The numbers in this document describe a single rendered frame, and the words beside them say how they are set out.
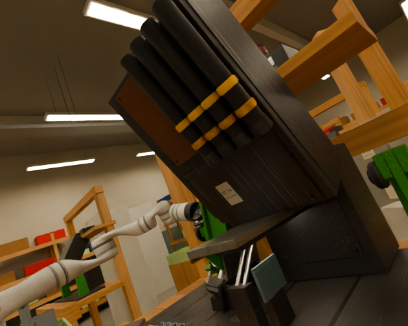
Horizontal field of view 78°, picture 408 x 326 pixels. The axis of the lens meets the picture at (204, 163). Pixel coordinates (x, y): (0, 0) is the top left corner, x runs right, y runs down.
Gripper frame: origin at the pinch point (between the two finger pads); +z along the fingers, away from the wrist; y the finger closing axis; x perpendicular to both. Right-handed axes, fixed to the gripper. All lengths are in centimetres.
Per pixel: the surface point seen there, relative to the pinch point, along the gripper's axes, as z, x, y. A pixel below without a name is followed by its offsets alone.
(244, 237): 30.5, -18.6, -17.0
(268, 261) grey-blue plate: 26.5, -3.1, -16.1
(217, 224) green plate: 8.2, -5.3, -7.9
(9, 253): -662, 62, -55
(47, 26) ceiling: -332, -138, 238
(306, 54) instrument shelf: 35, -19, 41
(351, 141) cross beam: 37, 15, 35
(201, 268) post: -49, 47, -9
